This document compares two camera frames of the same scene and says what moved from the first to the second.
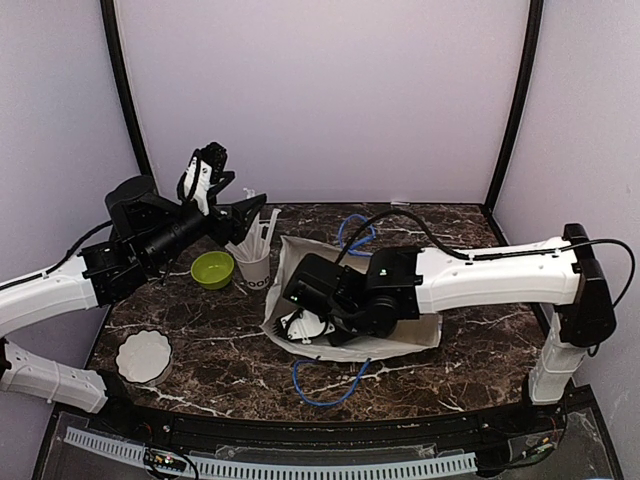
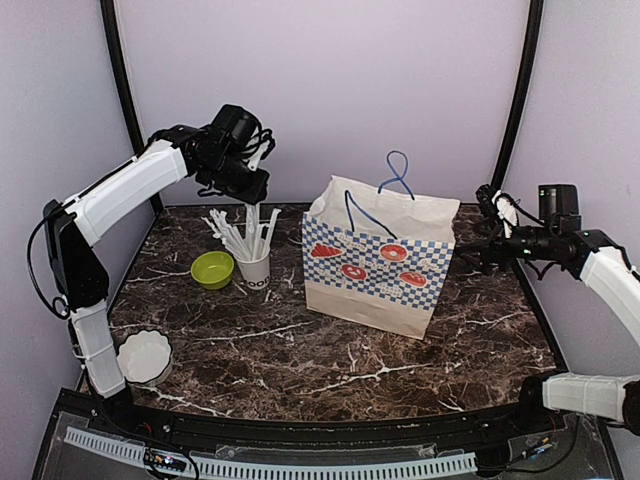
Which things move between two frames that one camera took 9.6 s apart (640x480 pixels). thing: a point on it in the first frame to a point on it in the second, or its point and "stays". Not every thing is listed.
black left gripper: (239, 223) to (252, 193)
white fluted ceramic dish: (144, 357) stays
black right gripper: (333, 342) to (487, 249)
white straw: (269, 233) stays
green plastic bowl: (212, 269) stays
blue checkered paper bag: (423, 333) to (378, 256)
